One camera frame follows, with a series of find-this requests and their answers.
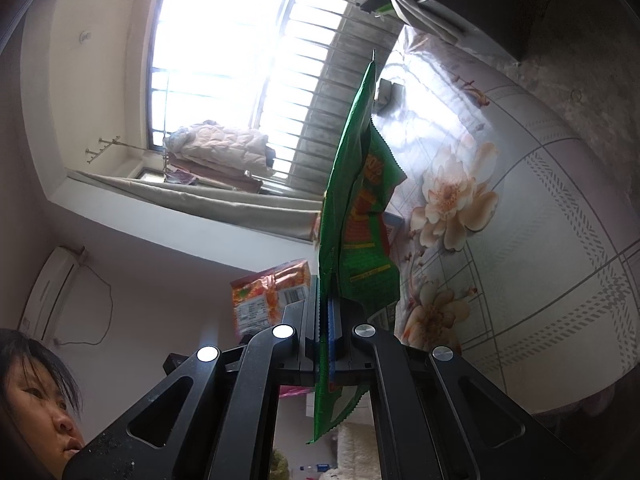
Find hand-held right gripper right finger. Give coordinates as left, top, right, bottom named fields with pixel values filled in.
left=325, top=297, right=571, bottom=480

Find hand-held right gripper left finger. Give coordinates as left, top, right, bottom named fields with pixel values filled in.
left=62, top=275, right=322, bottom=480

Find orange snack packet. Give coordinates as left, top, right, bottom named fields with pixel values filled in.
left=230, top=258, right=313, bottom=336

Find green snack packet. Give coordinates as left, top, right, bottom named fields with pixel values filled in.
left=306, top=60, right=408, bottom=445

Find white fluffy cloth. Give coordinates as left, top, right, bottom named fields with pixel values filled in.
left=337, top=422, right=382, bottom=480

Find person's head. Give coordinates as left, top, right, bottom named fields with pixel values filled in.
left=0, top=327, right=86, bottom=480

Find white air conditioner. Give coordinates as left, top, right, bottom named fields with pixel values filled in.
left=20, top=246, right=87, bottom=341

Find beige curtain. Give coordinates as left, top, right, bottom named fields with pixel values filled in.
left=67, top=169, right=324, bottom=242

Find folded quilts on rack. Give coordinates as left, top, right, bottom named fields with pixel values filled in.
left=162, top=120, right=277, bottom=181

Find window metal bars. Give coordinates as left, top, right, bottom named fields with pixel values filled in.
left=147, top=0, right=401, bottom=197

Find floral tablecloth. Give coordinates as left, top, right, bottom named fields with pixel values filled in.
left=370, top=25, right=640, bottom=416

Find small cardboard box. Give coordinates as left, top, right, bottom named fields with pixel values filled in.
left=375, top=78, right=402, bottom=111

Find grey hanging cloth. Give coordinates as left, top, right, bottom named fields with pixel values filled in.
left=385, top=0, right=466, bottom=41

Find dark cabinet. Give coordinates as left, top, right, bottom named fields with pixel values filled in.
left=430, top=0, right=542, bottom=61

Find air conditioner cable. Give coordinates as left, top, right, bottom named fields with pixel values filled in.
left=52, top=255, right=114, bottom=347

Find metal wall hook rack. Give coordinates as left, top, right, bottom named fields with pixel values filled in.
left=85, top=135, right=151, bottom=166

